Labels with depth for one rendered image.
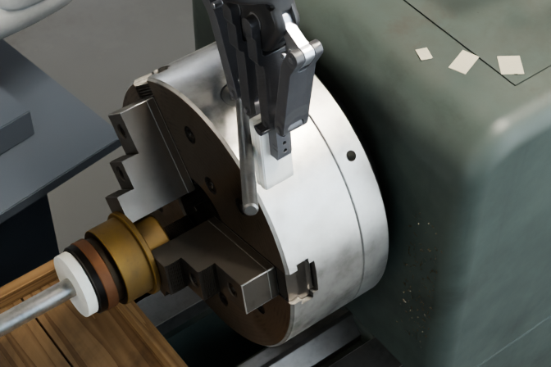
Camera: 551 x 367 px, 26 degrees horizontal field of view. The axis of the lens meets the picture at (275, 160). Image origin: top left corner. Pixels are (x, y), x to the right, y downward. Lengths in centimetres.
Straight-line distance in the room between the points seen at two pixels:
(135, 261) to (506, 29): 43
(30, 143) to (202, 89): 70
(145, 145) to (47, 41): 196
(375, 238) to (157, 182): 23
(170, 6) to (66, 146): 146
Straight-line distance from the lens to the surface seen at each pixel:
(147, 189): 121
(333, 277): 118
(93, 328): 142
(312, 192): 113
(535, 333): 148
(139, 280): 119
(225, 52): 95
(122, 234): 119
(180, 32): 314
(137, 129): 121
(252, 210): 91
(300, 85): 90
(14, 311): 119
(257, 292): 115
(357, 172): 116
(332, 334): 143
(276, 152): 97
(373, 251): 120
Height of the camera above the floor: 203
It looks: 46 degrees down
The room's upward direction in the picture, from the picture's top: straight up
